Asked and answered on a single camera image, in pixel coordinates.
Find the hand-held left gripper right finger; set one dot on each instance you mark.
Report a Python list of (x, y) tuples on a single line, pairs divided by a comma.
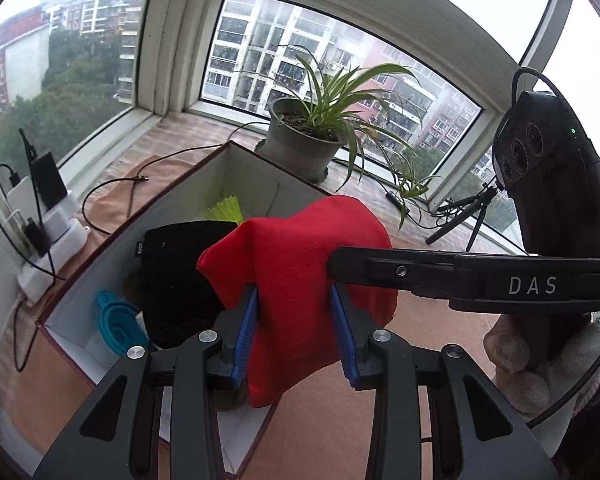
[(341, 330)]

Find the red cloth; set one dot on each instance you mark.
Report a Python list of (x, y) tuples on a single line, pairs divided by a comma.
[(300, 260)]

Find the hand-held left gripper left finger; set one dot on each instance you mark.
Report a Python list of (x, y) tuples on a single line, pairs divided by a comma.
[(245, 330)]

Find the black power bank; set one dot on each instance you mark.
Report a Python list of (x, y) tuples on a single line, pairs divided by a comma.
[(50, 180)]

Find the white charging dock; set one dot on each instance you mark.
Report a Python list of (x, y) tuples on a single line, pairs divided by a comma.
[(60, 240)]

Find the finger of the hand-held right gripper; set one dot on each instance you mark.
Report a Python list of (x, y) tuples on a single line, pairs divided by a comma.
[(400, 271)]

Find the black cloth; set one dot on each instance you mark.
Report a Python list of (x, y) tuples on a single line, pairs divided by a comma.
[(180, 285)]

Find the brown storage box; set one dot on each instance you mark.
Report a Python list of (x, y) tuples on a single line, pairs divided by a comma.
[(260, 175)]

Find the person's right hand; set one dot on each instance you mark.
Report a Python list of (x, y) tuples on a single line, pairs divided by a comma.
[(520, 360)]

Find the potted spider plant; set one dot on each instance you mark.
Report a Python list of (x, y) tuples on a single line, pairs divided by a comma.
[(300, 150)]

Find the blue funnel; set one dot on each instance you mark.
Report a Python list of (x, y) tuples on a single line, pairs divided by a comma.
[(120, 320)]

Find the black tripod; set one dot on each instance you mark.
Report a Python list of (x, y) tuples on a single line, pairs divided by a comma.
[(480, 210)]

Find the yellow shuttlecock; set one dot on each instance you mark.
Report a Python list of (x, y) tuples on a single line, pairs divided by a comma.
[(225, 209)]

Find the person's right forearm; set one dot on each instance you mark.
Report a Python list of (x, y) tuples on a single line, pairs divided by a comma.
[(590, 440)]

